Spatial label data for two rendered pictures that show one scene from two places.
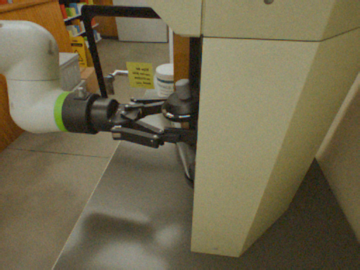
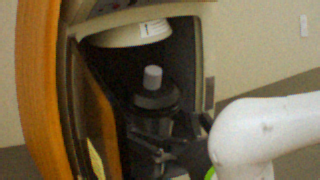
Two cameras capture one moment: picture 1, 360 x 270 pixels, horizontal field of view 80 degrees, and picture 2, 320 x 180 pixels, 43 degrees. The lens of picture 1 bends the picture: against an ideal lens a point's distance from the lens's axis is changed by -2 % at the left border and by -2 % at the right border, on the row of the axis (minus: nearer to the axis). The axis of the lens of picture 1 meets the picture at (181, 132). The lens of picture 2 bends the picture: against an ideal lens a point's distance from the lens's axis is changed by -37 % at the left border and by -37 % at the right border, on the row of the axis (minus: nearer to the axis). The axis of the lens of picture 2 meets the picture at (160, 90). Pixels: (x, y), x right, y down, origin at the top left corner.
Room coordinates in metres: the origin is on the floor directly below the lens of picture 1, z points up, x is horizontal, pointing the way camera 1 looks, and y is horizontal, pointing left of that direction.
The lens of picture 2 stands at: (0.93, 0.76, 1.69)
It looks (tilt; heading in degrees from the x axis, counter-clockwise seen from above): 25 degrees down; 234
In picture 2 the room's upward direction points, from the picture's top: straight up
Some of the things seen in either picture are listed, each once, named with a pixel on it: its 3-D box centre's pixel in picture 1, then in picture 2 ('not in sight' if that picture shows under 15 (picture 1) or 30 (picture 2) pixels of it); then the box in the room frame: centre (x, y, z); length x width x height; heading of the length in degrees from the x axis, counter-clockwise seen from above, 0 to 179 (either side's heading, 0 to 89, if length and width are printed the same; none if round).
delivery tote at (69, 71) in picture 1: (51, 76); not in sight; (2.24, 1.41, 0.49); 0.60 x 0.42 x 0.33; 173
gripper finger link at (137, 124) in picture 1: (141, 127); (195, 132); (0.36, 0.08, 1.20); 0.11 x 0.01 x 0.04; 55
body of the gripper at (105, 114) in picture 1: (118, 115); (196, 151); (0.40, 0.14, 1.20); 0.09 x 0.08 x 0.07; 83
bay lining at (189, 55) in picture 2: not in sight; (110, 88); (0.37, -0.16, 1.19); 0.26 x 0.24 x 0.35; 173
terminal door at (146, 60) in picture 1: (145, 84); (99, 173); (0.58, 0.10, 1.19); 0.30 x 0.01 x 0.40; 75
